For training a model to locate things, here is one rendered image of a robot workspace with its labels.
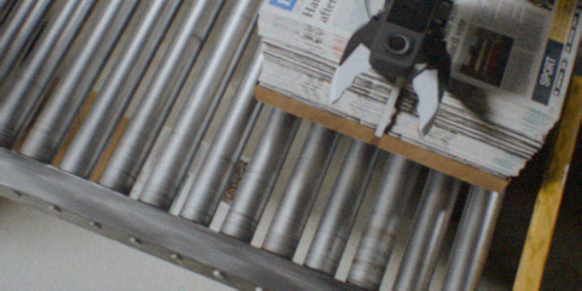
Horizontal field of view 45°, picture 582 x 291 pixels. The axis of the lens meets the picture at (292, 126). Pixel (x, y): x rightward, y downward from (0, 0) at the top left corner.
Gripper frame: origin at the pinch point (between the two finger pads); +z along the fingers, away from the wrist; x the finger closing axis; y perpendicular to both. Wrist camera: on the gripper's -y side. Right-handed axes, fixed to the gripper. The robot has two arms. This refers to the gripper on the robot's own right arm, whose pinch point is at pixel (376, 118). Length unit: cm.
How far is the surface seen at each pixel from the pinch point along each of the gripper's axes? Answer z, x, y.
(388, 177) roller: 18.5, -4.2, 15.6
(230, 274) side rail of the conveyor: 30.1, 11.5, -3.2
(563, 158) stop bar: 10.1, -26.9, 24.1
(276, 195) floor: 77, 20, 70
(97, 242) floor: 93, 57, 46
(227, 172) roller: 23.2, 18.1, 8.4
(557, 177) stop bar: 11.9, -26.9, 21.3
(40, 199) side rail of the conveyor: 30, 41, -4
